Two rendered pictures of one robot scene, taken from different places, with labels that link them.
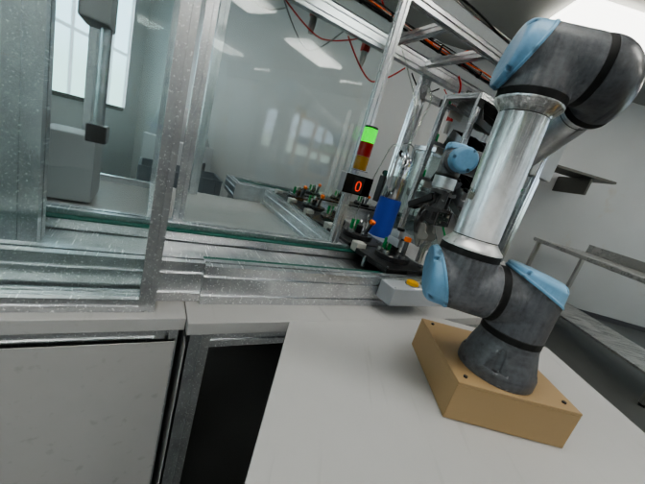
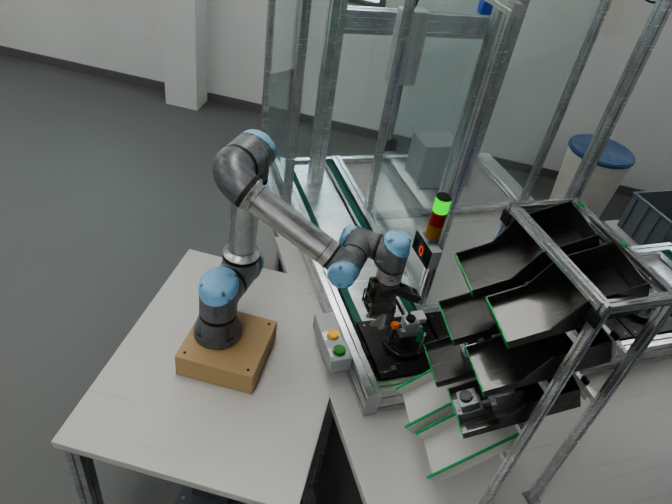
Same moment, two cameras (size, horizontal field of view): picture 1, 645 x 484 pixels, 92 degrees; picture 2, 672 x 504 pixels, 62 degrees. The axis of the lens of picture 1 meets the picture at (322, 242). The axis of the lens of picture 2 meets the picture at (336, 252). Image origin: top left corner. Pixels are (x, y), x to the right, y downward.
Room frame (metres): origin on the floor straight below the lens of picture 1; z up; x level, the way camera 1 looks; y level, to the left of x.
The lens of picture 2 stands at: (1.11, -1.57, 2.31)
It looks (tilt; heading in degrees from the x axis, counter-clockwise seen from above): 38 degrees down; 98
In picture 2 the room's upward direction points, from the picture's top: 10 degrees clockwise
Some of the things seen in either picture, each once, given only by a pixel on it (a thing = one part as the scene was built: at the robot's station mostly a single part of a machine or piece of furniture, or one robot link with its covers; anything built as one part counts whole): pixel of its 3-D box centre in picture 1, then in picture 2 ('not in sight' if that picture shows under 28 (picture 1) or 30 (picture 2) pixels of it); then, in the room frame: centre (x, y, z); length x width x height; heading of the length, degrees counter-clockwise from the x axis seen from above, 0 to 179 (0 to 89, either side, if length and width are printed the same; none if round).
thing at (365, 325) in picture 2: (390, 259); (402, 345); (1.19, -0.28, 0.96); 0.24 x 0.24 x 0.02; 32
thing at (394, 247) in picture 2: (452, 160); (394, 251); (1.09, -0.34, 1.37); 0.09 x 0.08 x 0.11; 174
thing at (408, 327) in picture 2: (396, 235); (411, 324); (1.20, -0.27, 1.06); 0.08 x 0.04 x 0.07; 32
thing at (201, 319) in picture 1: (330, 246); (505, 350); (1.57, -0.05, 0.85); 1.50 x 1.41 x 0.03; 122
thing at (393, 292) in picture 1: (409, 292); (331, 341); (0.96, -0.32, 0.93); 0.21 x 0.07 x 0.06; 122
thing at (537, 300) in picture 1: (522, 299); (219, 293); (0.61, -0.42, 1.11); 0.13 x 0.12 x 0.14; 84
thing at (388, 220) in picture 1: (384, 217); not in sight; (2.18, -0.37, 1.00); 0.16 x 0.16 x 0.27
